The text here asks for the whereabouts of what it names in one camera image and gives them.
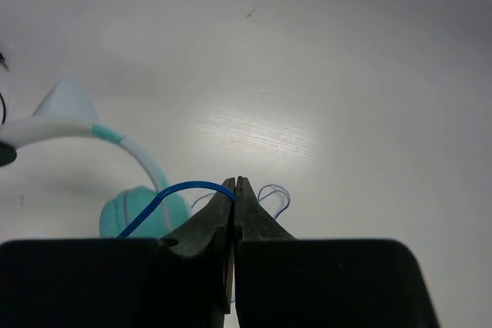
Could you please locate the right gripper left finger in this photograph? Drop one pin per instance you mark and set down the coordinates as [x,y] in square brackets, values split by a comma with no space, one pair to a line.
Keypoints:
[181,280]

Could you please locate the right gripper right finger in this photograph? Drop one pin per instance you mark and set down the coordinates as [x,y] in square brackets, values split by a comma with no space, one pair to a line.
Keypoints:
[281,281]

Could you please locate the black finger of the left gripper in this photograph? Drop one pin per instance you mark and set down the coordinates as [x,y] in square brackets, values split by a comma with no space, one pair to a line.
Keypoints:
[8,154]

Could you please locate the teal white headphones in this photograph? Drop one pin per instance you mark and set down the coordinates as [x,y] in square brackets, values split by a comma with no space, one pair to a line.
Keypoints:
[73,176]

